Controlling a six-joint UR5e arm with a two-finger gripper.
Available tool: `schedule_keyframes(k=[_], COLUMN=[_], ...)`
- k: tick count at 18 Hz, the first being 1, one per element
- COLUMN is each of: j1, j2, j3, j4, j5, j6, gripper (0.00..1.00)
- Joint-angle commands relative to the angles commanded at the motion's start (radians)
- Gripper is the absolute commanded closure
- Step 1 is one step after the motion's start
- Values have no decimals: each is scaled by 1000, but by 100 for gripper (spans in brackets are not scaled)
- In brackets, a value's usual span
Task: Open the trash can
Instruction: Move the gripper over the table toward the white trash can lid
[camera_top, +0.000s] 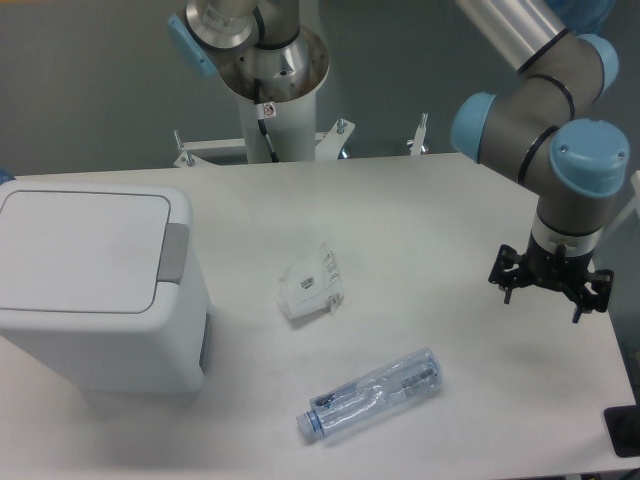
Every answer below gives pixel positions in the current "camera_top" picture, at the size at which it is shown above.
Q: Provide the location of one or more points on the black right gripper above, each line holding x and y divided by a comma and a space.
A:
553, 270

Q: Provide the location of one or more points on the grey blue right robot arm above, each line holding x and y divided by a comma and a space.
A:
540, 138

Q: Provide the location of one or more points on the white plastic trash can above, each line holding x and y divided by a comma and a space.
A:
101, 284

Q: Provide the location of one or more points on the crushed clear plastic bottle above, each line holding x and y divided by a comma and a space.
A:
414, 376

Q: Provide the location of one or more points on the black object at table edge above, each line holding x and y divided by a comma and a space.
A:
623, 426

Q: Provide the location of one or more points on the crumpled white paper package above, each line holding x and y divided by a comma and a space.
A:
311, 284

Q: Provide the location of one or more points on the white bracket at right edge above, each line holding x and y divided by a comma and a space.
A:
632, 206

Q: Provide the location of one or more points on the white pedestal base frame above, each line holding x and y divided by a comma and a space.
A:
268, 139

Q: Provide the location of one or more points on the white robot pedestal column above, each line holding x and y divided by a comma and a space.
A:
291, 127

